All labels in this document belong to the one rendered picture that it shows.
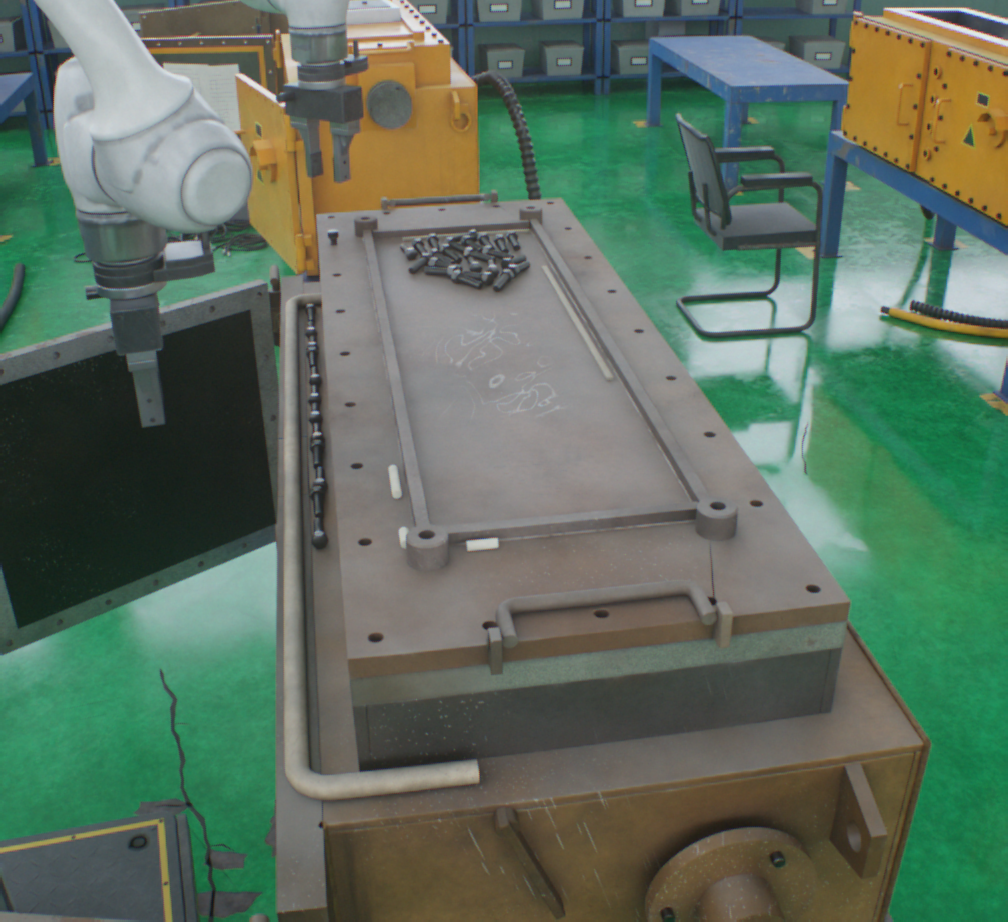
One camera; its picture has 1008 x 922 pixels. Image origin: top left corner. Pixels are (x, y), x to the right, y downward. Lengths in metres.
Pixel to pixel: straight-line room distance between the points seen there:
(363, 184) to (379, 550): 2.89
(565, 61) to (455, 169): 5.93
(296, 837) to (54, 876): 1.34
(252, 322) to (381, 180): 1.77
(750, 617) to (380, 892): 0.42
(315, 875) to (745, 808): 0.40
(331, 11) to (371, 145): 2.08
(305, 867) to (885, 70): 4.88
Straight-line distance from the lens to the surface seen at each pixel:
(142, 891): 2.27
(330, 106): 1.87
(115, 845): 2.36
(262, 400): 2.31
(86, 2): 1.07
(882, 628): 3.40
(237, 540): 2.41
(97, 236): 1.25
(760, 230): 5.03
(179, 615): 3.44
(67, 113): 1.22
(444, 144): 3.94
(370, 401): 1.42
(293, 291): 2.16
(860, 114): 5.73
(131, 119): 1.06
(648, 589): 1.05
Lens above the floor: 1.98
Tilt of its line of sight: 28 degrees down
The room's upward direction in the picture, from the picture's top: 1 degrees counter-clockwise
